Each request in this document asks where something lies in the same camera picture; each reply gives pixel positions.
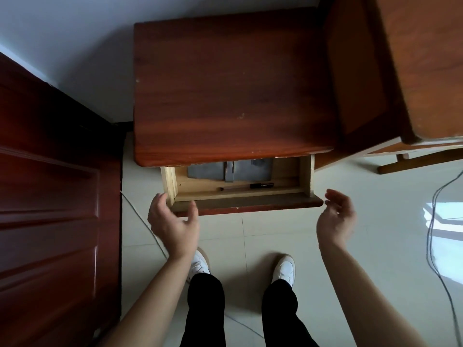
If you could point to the person's right hand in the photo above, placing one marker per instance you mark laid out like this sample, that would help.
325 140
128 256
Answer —
338 227

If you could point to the person's left hand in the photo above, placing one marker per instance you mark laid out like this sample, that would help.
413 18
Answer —
174 227

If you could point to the person's right fingers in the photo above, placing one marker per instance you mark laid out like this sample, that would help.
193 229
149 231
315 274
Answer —
334 198

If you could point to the person's left thumb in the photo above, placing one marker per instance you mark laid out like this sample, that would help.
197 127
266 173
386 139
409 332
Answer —
193 211

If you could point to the person's right forearm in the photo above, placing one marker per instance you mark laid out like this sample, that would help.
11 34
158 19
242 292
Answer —
361 299

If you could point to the person's left forearm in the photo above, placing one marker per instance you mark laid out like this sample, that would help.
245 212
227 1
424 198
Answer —
152 303

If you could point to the grey flat folder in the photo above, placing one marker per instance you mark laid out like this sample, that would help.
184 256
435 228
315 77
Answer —
209 171

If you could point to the white left shoe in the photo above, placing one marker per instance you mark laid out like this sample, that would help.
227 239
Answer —
199 265

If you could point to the white shoe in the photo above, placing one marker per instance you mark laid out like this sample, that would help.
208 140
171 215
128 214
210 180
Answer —
199 265
284 269

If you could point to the wooden cabinet drawer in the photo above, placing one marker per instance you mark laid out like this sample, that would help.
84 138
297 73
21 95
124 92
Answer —
249 203

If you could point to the black marker pen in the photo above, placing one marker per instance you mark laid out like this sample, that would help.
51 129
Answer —
261 185

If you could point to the white right shoe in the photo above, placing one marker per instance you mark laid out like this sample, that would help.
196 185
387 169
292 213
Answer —
284 269

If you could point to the black trousers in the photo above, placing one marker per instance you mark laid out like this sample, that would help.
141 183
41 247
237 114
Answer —
204 314

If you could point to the red-brown wooden bedside cabinet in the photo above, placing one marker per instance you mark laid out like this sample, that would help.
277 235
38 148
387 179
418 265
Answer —
231 93

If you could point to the dark red wooden door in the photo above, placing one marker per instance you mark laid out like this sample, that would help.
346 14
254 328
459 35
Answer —
50 213

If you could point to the brown wooden bed frame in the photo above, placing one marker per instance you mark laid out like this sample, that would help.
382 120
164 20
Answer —
408 68

